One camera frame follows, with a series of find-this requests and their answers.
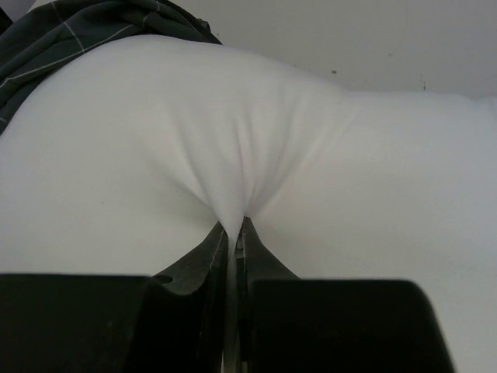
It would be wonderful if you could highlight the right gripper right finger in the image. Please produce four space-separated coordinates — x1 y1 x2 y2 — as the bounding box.
235 218 454 372

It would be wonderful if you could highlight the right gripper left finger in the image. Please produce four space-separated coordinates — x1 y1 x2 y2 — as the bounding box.
1 225 228 372

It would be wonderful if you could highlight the white pillow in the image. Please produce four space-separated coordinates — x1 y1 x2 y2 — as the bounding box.
1 36 496 372

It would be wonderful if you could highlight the dark grey checked pillowcase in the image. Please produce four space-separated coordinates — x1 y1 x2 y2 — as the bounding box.
1 0 220 130

